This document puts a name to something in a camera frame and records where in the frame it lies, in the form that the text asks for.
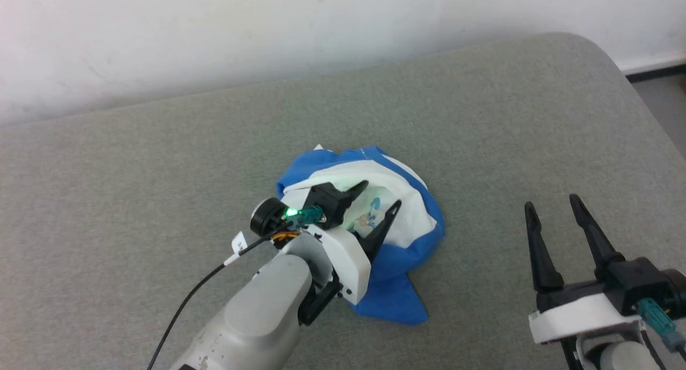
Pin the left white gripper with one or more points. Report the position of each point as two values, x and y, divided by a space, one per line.
348 263

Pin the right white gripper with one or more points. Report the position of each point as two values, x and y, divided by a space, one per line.
579 313

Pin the blue and white garment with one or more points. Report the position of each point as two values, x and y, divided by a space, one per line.
418 241

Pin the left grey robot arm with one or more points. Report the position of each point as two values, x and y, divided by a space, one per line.
262 311

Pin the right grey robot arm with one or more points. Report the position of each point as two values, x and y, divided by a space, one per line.
621 356

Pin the left black round wrist housing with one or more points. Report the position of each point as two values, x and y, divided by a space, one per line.
267 217

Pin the black round wrist housing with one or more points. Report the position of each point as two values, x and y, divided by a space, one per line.
679 292
267 217

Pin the right black round wrist housing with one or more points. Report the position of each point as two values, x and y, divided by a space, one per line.
679 292

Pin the black floor edge strip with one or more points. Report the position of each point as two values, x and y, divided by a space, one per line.
659 74

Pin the left black wrist camera box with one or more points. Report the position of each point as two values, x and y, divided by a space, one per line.
329 198

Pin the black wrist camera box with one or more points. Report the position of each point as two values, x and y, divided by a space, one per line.
638 284
329 198

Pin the right black wrist camera box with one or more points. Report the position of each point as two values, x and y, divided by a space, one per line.
638 284

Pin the white wall baseboard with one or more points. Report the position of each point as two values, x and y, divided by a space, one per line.
654 61

